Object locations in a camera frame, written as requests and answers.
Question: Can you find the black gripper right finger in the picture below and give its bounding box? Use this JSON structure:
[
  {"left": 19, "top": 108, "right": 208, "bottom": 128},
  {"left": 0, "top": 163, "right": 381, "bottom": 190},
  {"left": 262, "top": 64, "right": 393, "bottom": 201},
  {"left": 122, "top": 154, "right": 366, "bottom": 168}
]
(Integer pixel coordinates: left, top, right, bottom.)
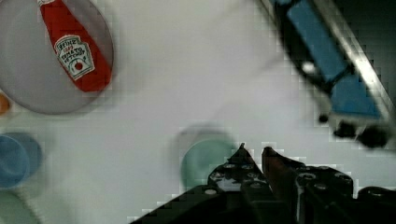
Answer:
[{"left": 262, "top": 147, "right": 353, "bottom": 205}]

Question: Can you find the red ketchup bottle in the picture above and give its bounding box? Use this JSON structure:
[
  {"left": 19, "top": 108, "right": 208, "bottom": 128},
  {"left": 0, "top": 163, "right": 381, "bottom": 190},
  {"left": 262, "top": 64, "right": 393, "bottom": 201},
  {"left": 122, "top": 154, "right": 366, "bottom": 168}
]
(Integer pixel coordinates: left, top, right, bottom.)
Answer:
[{"left": 37, "top": 0, "right": 112, "bottom": 92}]

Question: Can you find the round grey plate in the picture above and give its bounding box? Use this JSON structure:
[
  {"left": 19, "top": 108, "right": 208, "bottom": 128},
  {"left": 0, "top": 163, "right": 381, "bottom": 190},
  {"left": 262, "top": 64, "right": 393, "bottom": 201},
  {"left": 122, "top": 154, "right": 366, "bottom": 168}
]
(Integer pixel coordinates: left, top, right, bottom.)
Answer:
[{"left": 0, "top": 0, "right": 114, "bottom": 114}]

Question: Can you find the blue bowl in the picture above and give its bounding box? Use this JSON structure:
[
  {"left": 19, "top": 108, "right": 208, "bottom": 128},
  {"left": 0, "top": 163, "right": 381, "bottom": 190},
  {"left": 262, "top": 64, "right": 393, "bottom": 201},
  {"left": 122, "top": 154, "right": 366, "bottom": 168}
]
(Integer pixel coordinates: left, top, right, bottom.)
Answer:
[{"left": 0, "top": 133, "right": 43, "bottom": 189}]

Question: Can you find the green oval colander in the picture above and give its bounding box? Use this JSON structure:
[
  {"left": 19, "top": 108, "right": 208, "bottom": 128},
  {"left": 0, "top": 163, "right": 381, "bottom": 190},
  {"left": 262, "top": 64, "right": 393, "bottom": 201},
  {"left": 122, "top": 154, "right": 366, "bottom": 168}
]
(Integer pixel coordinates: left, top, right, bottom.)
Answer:
[{"left": 0, "top": 191, "right": 39, "bottom": 224}]

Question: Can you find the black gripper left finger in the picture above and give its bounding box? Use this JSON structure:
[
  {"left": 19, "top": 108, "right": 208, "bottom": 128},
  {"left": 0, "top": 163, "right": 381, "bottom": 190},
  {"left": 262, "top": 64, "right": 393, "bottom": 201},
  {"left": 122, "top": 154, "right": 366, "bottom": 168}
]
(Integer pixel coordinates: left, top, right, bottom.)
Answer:
[{"left": 207, "top": 143, "right": 276, "bottom": 203}]

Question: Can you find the green mug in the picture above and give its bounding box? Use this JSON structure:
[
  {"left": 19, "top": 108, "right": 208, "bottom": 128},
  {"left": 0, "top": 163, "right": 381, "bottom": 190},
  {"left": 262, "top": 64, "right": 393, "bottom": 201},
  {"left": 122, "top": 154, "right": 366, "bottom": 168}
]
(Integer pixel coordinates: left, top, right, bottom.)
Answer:
[{"left": 175, "top": 123, "right": 236, "bottom": 190}]

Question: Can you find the toaster oven with blue door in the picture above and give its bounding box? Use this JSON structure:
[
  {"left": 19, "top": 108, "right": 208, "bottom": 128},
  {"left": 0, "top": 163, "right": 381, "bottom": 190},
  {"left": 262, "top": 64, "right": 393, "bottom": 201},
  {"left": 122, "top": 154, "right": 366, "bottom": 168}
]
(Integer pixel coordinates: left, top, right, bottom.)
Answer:
[{"left": 261, "top": 0, "right": 395, "bottom": 149}]

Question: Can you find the orange slice toy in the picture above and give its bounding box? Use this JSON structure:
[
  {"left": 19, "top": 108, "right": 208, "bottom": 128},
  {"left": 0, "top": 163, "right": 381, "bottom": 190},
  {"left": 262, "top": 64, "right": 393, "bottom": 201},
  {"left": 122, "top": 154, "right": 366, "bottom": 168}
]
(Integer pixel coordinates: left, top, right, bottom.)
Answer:
[{"left": 0, "top": 93, "right": 10, "bottom": 116}]

